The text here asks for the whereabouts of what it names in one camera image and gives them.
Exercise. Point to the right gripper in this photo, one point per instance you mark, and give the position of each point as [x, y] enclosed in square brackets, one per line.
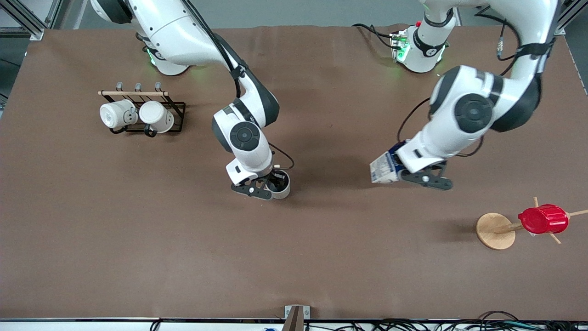
[274, 179]

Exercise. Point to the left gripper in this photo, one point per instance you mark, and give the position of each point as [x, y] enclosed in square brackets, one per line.
[398, 158]

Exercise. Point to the grey white cup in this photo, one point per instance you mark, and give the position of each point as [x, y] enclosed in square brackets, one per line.
[285, 191]

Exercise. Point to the blue white milk carton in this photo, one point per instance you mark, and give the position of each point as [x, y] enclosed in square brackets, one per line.
[383, 171]

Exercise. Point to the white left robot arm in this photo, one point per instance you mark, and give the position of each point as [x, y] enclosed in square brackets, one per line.
[473, 112]

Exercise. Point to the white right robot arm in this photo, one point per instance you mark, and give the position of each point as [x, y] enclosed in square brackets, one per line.
[179, 32]

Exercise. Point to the red plastic cup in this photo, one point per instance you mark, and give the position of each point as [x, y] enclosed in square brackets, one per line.
[544, 219]

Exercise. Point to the brown table cover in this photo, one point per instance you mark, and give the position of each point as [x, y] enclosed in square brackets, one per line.
[294, 253]

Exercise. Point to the wooden mug tree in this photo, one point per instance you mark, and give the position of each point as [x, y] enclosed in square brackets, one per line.
[495, 231]

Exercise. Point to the plain white mug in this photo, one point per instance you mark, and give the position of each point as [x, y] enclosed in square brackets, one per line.
[156, 116]

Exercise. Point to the white mug with grey print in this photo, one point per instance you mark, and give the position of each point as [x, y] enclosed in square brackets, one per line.
[115, 115]

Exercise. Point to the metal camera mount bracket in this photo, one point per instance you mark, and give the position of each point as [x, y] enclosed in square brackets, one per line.
[296, 315]

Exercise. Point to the aluminium frame profile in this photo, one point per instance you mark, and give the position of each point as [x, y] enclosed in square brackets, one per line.
[572, 16]
[27, 20]

